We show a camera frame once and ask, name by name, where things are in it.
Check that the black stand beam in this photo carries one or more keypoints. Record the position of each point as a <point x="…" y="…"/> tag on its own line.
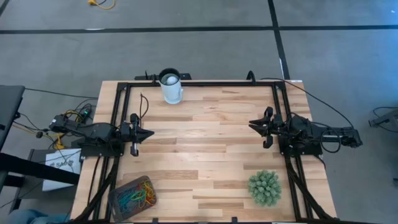
<point x="37" y="169"/>

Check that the black stand base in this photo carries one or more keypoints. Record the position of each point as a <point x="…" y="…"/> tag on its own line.
<point x="385" y="119"/>

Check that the black desk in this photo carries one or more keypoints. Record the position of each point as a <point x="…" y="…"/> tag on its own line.
<point x="9" y="105"/>

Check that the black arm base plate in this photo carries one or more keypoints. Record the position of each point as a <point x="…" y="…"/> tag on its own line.
<point x="93" y="152"/>
<point x="308" y="152"/>

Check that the black device with antennas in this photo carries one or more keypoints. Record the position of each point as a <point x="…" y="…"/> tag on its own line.
<point x="186" y="76"/>

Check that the teal rubber band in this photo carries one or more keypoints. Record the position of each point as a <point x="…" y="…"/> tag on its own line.
<point x="127" y="199"/>

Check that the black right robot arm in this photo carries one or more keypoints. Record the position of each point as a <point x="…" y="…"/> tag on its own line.
<point x="311" y="130"/>

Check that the green artificial plant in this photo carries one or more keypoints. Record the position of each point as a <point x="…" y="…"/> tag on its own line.
<point x="264" y="188"/>

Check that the grey box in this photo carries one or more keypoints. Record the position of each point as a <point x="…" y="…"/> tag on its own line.
<point x="35" y="157"/>

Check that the white ball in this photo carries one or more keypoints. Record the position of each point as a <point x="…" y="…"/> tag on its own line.
<point x="171" y="80"/>

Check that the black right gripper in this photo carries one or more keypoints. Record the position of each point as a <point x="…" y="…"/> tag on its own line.
<point x="276" y="127"/>

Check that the white cylindrical container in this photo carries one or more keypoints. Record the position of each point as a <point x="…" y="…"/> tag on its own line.
<point x="172" y="93"/>

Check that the dark grey plastic bin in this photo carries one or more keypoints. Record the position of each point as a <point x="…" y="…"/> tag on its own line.
<point x="113" y="202"/>

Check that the red rubber band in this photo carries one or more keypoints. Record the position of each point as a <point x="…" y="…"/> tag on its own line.
<point x="151" y="190"/>

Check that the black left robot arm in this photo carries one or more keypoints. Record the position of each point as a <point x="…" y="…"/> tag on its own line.
<point x="96" y="130"/>

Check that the yellow rubber band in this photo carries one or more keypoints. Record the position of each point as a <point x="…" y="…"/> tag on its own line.
<point x="146" y="194"/>

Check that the white printed paper sheet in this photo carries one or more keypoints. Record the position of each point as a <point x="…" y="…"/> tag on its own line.
<point x="62" y="155"/>

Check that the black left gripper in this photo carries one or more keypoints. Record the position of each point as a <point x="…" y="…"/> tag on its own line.
<point x="133" y="133"/>

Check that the green rubber band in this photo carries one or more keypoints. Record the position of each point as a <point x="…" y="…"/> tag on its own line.
<point x="136" y="196"/>

